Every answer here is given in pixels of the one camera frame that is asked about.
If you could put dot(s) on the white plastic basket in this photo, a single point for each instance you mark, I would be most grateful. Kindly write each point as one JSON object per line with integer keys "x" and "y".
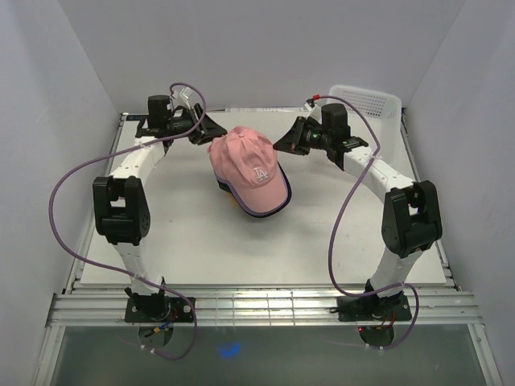
{"x": 383, "y": 107}

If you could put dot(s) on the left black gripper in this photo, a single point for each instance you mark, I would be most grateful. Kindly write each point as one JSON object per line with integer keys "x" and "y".
{"x": 207, "y": 131}

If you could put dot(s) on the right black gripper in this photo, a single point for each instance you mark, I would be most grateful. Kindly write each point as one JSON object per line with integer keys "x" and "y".
{"x": 293, "y": 141}

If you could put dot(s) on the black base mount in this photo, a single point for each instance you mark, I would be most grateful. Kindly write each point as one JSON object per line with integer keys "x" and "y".
{"x": 173, "y": 310}
{"x": 372, "y": 309}

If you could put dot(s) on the black gold R cap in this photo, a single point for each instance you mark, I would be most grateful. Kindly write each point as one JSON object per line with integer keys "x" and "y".
{"x": 287, "y": 189}

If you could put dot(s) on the purple baseball cap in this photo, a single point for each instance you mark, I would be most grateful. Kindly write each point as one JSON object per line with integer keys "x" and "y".
{"x": 241, "y": 201}

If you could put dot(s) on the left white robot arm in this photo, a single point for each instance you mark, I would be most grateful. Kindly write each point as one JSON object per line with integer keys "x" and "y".
{"x": 121, "y": 211}

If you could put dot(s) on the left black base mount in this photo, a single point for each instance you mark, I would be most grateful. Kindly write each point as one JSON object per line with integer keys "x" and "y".
{"x": 173, "y": 310}

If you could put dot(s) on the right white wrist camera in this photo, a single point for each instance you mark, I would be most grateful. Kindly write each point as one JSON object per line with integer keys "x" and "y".
{"x": 313, "y": 107}

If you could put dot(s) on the pink LA baseball cap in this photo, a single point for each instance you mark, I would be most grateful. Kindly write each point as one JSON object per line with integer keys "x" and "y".
{"x": 245, "y": 165}

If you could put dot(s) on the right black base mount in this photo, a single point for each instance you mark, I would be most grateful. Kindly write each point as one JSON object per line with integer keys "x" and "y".
{"x": 372, "y": 309}

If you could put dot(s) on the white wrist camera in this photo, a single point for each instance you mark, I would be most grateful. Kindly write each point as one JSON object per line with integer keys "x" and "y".
{"x": 313, "y": 107}
{"x": 182, "y": 97}

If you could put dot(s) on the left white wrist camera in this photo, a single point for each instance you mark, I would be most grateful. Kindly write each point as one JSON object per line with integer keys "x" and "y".
{"x": 182, "y": 97}

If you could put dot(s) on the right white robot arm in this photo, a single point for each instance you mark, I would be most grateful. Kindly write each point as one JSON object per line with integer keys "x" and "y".
{"x": 411, "y": 219}

